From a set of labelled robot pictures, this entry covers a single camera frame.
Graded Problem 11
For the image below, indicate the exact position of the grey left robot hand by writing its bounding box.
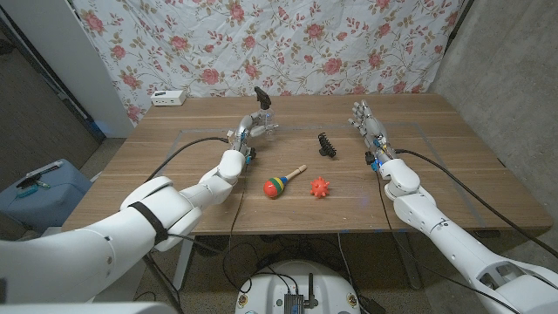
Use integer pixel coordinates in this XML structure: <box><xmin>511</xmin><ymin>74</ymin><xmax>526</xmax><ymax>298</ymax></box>
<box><xmin>226</xmin><ymin>108</ymin><xmax>280</xmax><ymax>165</ymax></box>

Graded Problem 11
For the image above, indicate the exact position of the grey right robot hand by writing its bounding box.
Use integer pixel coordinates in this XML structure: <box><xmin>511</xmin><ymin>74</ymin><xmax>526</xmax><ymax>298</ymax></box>
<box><xmin>347</xmin><ymin>99</ymin><xmax>398</xmax><ymax>165</ymax></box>

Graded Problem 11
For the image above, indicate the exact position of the red spiky ball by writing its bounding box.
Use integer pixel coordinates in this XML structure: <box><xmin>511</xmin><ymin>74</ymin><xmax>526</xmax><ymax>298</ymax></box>
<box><xmin>310</xmin><ymin>176</ymin><xmax>331</xmax><ymax>200</ymax></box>

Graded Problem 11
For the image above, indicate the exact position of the colourful wooden maraca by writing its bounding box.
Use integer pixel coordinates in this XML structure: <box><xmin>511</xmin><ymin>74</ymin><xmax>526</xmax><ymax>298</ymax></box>
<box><xmin>262</xmin><ymin>164</ymin><xmax>308</xmax><ymax>200</ymax></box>

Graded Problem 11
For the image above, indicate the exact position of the white power strip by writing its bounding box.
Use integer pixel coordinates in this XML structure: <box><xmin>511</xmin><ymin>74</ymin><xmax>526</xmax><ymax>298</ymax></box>
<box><xmin>150</xmin><ymin>90</ymin><xmax>187</xmax><ymax>107</ymax></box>

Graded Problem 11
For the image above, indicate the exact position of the floral backdrop cloth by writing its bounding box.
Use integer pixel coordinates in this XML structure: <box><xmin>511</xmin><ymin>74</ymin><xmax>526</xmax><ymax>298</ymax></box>
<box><xmin>71</xmin><ymin>0</ymin><xmax>466</xmax><ymax>126</ymax></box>

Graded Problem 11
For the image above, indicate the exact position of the black round floor base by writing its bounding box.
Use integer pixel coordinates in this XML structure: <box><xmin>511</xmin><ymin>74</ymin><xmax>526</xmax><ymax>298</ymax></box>
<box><xmin>194</xmin><ymin>235</ymin><xmax>231</xmax><ymax>257</ymax></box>

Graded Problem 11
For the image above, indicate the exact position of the black backdrop stand pole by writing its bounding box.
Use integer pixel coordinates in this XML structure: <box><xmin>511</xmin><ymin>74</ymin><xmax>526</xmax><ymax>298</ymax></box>
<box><xmin>443</xmin><ymin>0</ymin><xmax>475</xmax><ymax>56</ymax></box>

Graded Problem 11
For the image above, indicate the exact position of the grey table leg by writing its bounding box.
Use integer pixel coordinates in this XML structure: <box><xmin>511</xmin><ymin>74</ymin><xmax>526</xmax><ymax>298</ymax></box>
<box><xmin>391</xmin><ymin>232</ymin><xmax>423</xmax><ymax>291</ymax></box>

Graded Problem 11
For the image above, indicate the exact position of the white table leg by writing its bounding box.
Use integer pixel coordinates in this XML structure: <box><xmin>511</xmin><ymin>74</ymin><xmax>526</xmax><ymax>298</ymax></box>
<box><xmin>172</xmin><ymin>237</ymin><xmax>196</xmax><ymax>292</ymax></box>

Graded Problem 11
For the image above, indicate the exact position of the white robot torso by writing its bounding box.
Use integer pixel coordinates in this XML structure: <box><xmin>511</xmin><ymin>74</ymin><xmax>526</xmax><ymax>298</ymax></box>
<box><xmin>235</xmin><ymin>260</ymin><xmax>362</xmax><ymax>314</ymax></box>

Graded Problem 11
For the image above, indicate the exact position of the black antenna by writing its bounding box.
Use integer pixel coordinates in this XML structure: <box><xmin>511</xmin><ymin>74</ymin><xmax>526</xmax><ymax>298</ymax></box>
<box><xmin>304</xmin><ymin>273</ymin><xmax>319</xmax><ymax>309</ymax></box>

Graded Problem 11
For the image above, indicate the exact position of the grey computer box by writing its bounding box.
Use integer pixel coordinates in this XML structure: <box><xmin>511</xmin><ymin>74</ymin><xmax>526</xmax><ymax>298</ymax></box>
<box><xmin>283</xmin><ymin>292</ymin><xmax>305</xmax><ymax>314</ymax></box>

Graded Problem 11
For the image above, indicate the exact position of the blue storage case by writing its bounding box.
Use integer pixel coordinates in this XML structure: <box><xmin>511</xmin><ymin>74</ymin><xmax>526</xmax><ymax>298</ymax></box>
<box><xmin>0</xmin><ymin>158</ymin><xmax>93</xmax><ymax>235</ymax></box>

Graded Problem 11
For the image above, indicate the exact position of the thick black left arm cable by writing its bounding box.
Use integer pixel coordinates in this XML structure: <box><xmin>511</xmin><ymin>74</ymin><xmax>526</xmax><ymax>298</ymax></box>
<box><xmin>146</xmin><ymin>136</ymin><xmax>230</xmax><ymax>182</ymax></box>

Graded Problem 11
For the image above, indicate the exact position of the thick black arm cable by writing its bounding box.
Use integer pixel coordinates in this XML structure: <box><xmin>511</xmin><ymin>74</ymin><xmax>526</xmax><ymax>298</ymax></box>
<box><xmin>394</xmin><ymin>148</ymin><xmax>558</xmax><ymax>258</ymax></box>
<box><xmin>146</xmin><ymin>136</ymin><xmax>230</xmax><ymax>182</ymax></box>

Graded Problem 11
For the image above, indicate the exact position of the thin black left wrist cable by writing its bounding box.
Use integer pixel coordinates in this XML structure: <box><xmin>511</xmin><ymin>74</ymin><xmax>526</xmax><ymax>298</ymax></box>
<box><xmin>221</xmin><ymin>163</ymin><xmax>255</xmax><ymax>294</ymax></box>

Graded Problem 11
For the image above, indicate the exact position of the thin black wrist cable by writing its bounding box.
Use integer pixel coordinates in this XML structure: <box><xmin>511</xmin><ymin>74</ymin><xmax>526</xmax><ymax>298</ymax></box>
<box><xmin>375</xmin><ymin>169</ymin><xmax>522</xmax><ymax>313</ymax></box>
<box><xmin>221</xmin><ymin>163</ymin><xmax>255</xmax><ymax>294</ymax></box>

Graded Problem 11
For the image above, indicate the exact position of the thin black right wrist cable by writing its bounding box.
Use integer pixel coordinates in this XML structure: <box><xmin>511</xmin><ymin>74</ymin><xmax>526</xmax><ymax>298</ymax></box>
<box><xmin>375</xmin><ymin>169</ymin><xmax>522</xmax><ymax>313</ymax></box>

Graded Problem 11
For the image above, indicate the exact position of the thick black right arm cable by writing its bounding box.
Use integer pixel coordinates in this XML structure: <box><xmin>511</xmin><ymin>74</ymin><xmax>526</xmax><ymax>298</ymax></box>
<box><xmin>394</xmin><ymin>148</ymin><xmax>558</xmax><ymax>258</ymax></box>

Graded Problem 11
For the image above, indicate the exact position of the white wall panel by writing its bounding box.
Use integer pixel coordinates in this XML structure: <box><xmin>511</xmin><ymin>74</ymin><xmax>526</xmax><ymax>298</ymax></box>
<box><xmin>0</xmin><ymin>0</ymin><xmax>135</xmax><ymax>139</ymax></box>

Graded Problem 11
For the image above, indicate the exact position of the black tool with grey handle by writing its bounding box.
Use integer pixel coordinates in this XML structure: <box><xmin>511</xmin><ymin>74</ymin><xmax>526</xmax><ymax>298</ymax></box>
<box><xmin>16</xmin><ymin>160</ymin><xmax>65</xmax><ymax>198</ymax></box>

